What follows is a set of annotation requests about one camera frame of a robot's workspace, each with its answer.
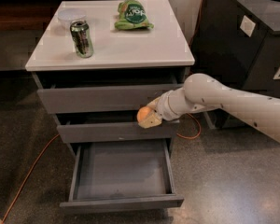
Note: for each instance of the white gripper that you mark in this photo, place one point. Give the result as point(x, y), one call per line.
point(162, 108)

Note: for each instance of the orange fruit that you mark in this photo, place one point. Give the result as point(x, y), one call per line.
point(143, 113)

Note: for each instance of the grey bottom drawer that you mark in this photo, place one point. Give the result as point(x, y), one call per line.
point(122, 176)

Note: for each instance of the grey drawer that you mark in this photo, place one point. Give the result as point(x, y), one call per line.
point(109, 126)
point(102, 98)
point(122, 176)

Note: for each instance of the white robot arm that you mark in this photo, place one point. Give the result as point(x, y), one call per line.
point(201, 93)

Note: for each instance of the grey middle drawer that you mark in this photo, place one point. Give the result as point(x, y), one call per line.
point(109, 126)

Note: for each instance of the grey top drawer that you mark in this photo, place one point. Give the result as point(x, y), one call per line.
point(102, 98)

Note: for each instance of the grey drawer cabinet white top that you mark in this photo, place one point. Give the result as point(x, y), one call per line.
point(120, 58)

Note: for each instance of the green soda can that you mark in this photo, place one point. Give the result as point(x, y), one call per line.
point(80, 32)

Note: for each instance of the green chip bag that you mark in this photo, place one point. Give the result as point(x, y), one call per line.
point(132, 16)

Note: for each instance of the dark grey trash bin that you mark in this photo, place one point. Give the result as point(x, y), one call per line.
point(238, 43)

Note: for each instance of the white bowl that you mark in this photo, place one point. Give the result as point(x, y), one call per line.
point(67, 15)

